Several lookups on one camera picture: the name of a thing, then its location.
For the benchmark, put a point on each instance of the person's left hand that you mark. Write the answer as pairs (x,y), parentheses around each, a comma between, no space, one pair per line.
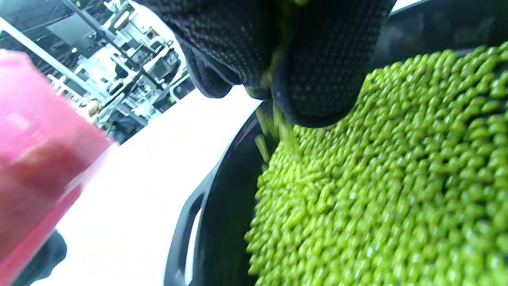
(43,262)

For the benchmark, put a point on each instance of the person's right hand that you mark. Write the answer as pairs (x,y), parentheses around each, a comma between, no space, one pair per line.
(325,59)

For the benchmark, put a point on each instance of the red plastic container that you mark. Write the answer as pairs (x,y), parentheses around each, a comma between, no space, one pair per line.
(35,159)

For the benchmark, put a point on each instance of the pile of green mung beans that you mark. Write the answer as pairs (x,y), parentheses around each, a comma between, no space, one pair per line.
(377,178)

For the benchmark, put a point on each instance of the black cast iron frying pan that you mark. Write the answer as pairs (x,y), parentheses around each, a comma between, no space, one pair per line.
(226,206)

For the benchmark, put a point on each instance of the metal frame workstation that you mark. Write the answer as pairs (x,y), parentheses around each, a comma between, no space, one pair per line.
(131,59)

